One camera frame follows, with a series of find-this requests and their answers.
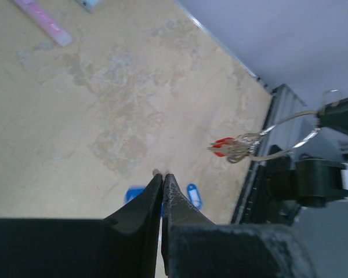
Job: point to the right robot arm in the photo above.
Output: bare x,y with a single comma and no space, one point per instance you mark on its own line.
314,181

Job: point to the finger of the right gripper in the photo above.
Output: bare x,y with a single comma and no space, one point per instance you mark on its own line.
334,116

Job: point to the metal keyring with keys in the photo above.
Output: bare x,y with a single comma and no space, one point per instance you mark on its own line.
289,129

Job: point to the aluminium rail frame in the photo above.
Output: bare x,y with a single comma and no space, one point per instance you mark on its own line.
229,24

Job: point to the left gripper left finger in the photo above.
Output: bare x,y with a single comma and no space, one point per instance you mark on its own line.
124,244

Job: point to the blue treehouse book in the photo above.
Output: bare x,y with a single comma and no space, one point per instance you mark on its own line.
93,5

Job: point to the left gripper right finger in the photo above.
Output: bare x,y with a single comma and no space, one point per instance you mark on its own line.
194,246

